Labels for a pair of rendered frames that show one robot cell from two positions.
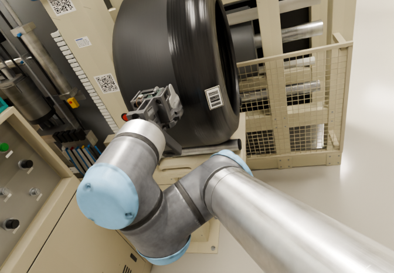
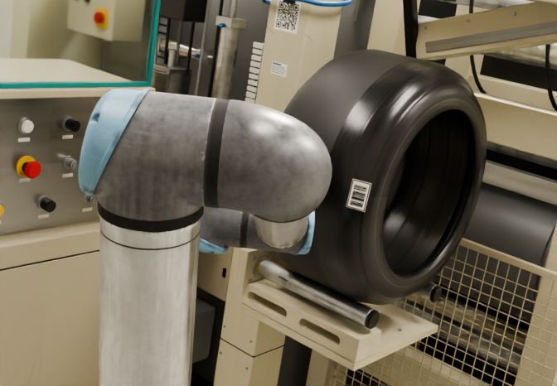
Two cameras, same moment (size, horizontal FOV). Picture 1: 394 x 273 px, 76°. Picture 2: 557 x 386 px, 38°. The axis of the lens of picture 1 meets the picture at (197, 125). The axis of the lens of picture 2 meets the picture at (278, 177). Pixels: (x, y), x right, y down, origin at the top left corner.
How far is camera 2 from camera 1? 105 cm
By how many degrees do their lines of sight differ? 27
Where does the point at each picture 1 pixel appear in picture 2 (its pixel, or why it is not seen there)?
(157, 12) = (365, 78)
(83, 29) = (288, 56)
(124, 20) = (331, 68)
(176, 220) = (225, 211)
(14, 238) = (34, 224)
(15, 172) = not seen: hidden behind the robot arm
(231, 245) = not seen: outside the picture
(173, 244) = (208, 229)
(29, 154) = not seen: hidden behind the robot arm
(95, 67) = (271, 104)
